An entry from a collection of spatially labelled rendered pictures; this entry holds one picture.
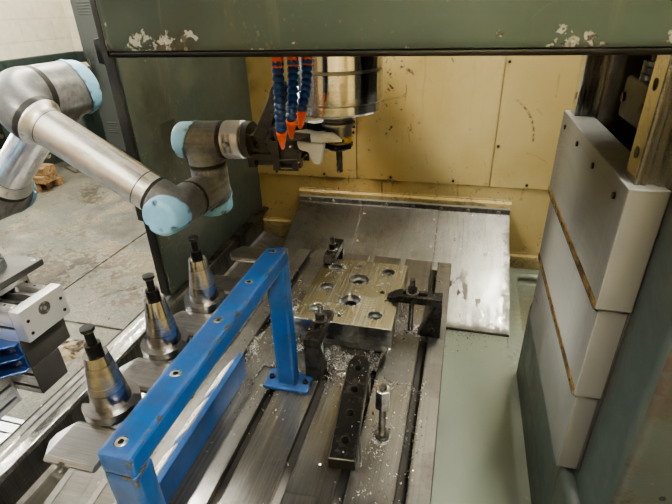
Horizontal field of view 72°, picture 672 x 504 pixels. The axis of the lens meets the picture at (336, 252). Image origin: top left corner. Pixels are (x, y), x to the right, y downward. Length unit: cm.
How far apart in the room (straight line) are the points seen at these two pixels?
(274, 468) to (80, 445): 41
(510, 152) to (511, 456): 110
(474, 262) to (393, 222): 37
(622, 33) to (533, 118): 138
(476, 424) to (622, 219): 83
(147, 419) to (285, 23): 45
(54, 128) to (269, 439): 70
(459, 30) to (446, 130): 140
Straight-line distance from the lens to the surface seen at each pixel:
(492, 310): 172
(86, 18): 625
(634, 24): 53
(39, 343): 146
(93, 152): 98
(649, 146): 68
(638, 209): 68
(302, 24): 54
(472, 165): 193
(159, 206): 88
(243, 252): 89
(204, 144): 97
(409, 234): 190
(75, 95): 116
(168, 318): 65
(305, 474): 90
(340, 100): 80
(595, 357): 80
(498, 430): 138
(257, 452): 94
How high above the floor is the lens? 162
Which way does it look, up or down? 28 degrees down
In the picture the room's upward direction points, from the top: 2 degrees counter-clockwise
